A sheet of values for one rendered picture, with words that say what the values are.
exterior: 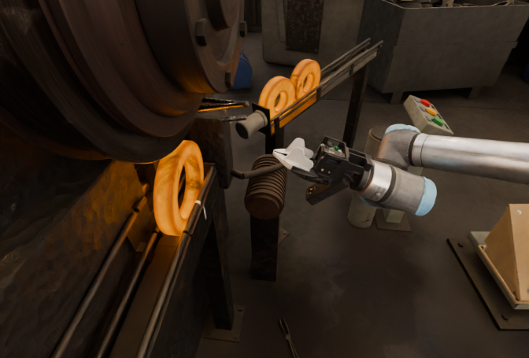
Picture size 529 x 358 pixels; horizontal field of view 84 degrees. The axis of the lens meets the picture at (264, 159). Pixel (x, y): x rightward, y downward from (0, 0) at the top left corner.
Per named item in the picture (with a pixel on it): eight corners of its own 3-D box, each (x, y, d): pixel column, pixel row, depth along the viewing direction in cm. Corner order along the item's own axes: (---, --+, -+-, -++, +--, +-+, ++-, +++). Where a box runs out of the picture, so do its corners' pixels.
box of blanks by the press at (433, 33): (378, 106, 247) (405, 3, 199) (343, 70, 312) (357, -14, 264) (489, 98, 258) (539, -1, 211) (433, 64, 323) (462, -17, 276)
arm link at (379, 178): (367, 182, 75) (373, 211, 67) (349, 176, 74) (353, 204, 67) (386, 156, 69) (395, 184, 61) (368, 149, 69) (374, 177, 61)
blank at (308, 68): (287, 68, 99) (295, 71, 97) (314, 52, 107) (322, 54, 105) (288, 108, 109) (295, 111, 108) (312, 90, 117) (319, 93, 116)
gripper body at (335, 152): (322, 133, 67) (370, 150, 68) (307, 160, 72) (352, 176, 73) (323, 153, 61) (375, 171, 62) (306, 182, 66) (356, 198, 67)
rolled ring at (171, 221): (197, 123, 60) (181, 123, 60) (162, 185, 46) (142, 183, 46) (207, 190, 71) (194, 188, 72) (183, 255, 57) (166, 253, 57)
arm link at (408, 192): (409, 215, 74) (437, 220, 64) (364, 201, 73) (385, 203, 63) (418, 180, 75) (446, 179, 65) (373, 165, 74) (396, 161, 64)
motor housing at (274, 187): (247, 286, 121) (241, 192, 89) (255, 241, 139) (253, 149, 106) (279, 289, 120) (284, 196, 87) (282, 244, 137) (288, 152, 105)
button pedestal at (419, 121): (378, 233, 142) (419, 123, 105) (370, 198, 161) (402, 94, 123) (412, 236, 141) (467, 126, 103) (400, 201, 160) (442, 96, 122)
